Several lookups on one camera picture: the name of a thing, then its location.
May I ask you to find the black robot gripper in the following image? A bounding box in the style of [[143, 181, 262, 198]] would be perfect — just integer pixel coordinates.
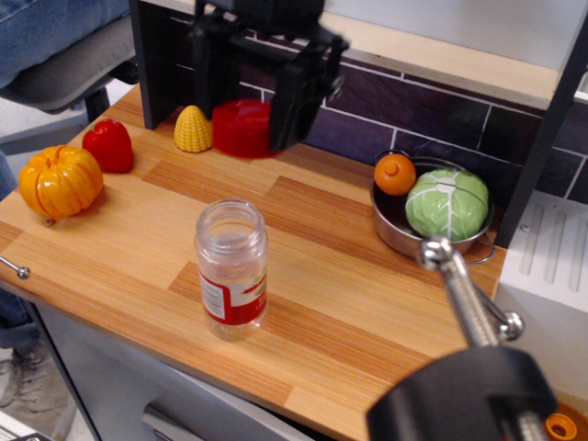
[[192, 1, 349, 153]]

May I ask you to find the red plastic cap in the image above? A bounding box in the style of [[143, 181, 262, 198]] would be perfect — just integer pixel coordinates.
[[212, 98, 276, 159]]

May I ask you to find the yellow toy corn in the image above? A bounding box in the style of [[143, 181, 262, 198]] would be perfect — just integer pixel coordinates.
[[174, 105, 212, 153]]

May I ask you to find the orange toy fruit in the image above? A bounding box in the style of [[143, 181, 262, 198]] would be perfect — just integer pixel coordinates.
[[374, 153, 417, 197]]

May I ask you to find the red toy bell pepper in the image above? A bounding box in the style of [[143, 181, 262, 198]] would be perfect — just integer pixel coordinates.
[[82, 119, 133, 173]]

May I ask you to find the grey office chair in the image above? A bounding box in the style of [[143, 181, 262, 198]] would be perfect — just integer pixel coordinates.
[[0, 16, 139, 157]]

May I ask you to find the clear plastic spice jar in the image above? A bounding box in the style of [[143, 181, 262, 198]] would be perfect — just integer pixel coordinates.
[[195, 198, 268, 341]]

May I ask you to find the green toy cabbage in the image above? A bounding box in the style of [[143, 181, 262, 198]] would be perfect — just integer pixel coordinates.
[[405, 167, 490, 242]]

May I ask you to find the orange toy pumpkin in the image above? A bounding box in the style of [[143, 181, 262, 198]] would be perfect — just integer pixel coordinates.
[[18, 145, 104, 219]]

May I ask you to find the person leg in jeans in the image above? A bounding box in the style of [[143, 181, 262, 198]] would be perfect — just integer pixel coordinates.
[[1, 1, 130, 87]]

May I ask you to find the grey wooden shelf unit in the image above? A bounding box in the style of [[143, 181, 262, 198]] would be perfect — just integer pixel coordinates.
[[129, 0, 588, 249]]

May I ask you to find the white toy sink drainer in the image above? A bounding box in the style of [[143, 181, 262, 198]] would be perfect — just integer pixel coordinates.
[[501, 191, 587, 312]]

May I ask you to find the grey sneaker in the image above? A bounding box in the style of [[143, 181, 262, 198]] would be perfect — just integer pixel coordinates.
[[1, 343, 70, 418]]

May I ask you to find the black and steel clamp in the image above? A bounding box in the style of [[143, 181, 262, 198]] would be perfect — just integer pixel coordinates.
[[367, 236, 581, 440]]

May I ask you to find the steel clamp handle left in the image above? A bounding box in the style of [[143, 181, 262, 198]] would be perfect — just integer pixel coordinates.
[[0, 256, 29, 280]]

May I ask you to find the grey drawer handle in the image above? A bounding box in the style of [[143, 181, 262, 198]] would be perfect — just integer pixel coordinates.
[[141, 405, 202, 441]]

